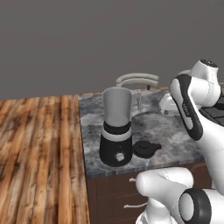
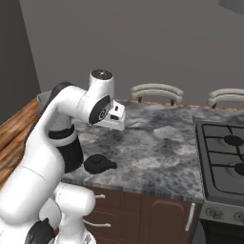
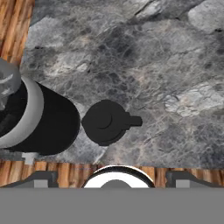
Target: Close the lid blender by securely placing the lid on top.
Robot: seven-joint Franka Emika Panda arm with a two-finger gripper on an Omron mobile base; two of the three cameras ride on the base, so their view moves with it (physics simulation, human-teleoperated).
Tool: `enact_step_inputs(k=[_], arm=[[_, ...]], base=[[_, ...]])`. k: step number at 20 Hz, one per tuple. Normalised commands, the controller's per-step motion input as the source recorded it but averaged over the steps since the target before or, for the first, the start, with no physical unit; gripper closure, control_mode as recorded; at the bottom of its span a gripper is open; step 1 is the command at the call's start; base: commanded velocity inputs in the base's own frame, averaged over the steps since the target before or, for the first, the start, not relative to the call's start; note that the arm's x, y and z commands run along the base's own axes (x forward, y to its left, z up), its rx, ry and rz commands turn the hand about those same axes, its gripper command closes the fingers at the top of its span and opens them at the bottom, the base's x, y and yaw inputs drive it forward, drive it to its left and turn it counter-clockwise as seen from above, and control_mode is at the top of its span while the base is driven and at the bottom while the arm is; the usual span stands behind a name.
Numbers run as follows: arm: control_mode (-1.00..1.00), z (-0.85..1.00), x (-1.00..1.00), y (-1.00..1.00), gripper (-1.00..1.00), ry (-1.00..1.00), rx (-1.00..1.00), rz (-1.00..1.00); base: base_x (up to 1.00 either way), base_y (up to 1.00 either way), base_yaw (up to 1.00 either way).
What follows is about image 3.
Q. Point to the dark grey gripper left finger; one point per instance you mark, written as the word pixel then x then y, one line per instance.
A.
pixel 43 178

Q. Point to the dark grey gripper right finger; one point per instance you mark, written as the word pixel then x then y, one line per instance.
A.
pixel 180 178

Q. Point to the black blender lid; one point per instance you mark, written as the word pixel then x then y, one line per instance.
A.
pixel 106 122

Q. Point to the wooden cabinet front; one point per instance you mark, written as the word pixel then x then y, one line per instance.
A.
pixel 73 175

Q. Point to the white round object black rim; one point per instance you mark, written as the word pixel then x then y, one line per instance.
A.
pixel 96 179

